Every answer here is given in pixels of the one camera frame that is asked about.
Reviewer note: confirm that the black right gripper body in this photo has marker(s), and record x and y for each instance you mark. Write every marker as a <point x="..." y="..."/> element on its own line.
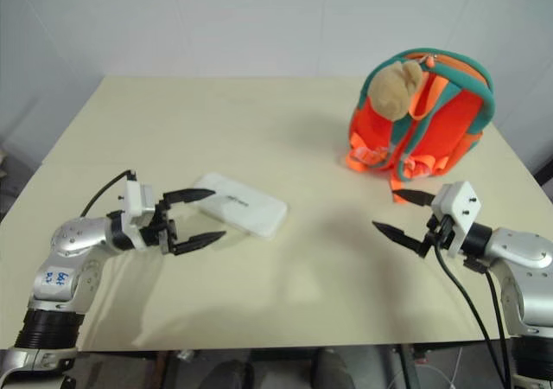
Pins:
<point x="440" y="231"/>

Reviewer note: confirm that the dark metal table leg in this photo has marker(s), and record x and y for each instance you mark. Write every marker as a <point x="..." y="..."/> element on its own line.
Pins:
<point x="406" y="367"/>

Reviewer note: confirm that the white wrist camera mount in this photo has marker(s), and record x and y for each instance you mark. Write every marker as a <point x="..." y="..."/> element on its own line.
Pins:
<point x="136" y="199"/>
<point x="458" y="203"/>

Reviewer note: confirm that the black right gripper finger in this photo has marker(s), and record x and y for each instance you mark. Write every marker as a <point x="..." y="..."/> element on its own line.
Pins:
<point x="412" y="196"/>
<point x="399" y="235"/>

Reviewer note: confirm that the white pouch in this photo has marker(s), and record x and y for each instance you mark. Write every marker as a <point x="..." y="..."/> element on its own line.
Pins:
<point x="246" y="212"/>

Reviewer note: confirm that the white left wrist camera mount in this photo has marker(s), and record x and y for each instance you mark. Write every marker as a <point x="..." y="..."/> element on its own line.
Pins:
<point x="136" y="199"/>

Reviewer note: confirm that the orange and green backpack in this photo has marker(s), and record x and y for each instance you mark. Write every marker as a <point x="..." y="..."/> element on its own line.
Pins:
<point x="453" y="121"/>

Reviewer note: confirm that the orange zipper pull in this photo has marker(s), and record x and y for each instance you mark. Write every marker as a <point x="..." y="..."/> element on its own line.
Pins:
<point x="430" y="61"/>

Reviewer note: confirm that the dark object at wall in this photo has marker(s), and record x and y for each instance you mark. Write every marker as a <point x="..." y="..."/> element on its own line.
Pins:
<point x="545" y="168"/>

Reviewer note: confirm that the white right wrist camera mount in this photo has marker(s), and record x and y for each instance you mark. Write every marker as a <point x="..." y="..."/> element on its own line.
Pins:
<point x="458" y="203"/>

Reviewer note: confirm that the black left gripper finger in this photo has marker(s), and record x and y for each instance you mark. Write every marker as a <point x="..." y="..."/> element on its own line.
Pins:
<point x="190" y="195"/>
<point x="198" y="241"/>

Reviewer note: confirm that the tan plush bear toy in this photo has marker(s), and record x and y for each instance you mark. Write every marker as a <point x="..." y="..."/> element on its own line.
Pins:
<point x="389" y="91"/>

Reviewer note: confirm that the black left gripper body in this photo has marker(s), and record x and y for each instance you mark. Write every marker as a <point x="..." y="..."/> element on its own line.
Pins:
<point x="166" y="233"/>

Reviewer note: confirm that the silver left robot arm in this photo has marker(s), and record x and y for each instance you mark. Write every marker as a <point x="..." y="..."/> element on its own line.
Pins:
<point x="73" y="237"/>

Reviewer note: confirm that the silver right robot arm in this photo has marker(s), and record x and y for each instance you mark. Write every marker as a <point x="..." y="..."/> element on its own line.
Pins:
<point x="523" y="246"/>

